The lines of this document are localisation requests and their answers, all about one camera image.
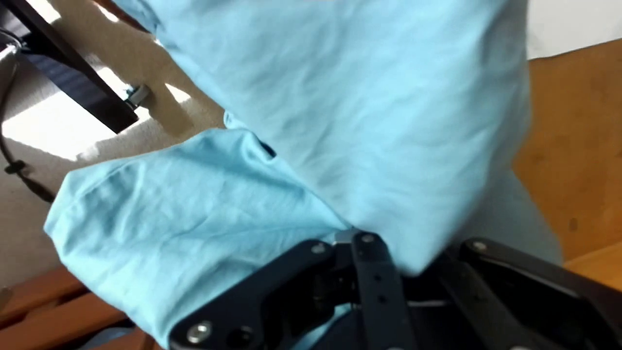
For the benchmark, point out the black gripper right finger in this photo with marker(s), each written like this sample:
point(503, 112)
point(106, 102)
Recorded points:
point(551, 305)

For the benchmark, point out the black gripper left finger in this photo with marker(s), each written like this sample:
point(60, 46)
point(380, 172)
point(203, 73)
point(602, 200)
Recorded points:
point(260, 299)

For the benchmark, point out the light blue towel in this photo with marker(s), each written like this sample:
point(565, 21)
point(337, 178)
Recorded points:
point(324, 98)

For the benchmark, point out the narrow pulled-out desk drawer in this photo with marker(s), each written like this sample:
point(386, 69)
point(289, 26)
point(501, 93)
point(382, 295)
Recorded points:
point(46, 312)

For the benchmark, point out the light wooden chair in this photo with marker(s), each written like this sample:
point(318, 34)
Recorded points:
point(172, 124)

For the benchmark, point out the black metal bar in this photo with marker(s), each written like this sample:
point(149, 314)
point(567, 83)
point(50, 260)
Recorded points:
point(79, 79)

